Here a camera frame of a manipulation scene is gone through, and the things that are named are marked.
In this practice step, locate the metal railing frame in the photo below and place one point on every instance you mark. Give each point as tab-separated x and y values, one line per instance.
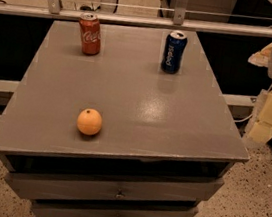
143	13

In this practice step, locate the orange fruit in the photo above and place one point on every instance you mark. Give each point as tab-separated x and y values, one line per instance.
89	122

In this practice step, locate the blue pepsi can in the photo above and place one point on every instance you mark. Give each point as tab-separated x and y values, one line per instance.
173	53

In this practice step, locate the red coca-cola can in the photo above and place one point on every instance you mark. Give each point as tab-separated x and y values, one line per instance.
90	33

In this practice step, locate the grey drawer cabinet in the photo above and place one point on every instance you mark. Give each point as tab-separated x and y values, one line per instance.
165	142

